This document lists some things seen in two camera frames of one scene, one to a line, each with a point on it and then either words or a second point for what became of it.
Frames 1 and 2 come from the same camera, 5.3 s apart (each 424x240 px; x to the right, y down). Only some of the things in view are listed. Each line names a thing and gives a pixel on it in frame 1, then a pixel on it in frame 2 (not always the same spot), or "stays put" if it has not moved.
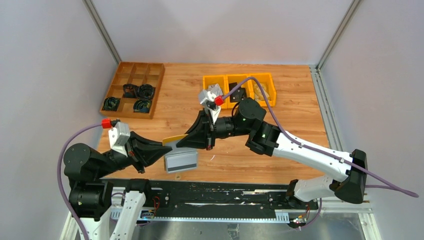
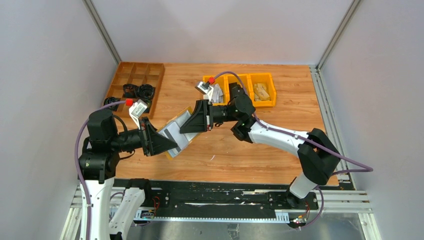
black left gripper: x=141 y=151 → x=152 y=139
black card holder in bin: x=239 y=95 stays put
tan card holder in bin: x=258 y=93 stays put
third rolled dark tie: x=111 y=103 stays put
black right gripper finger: x=197 y=138 → x=196 y=122
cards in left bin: x=216 y=89 stays put
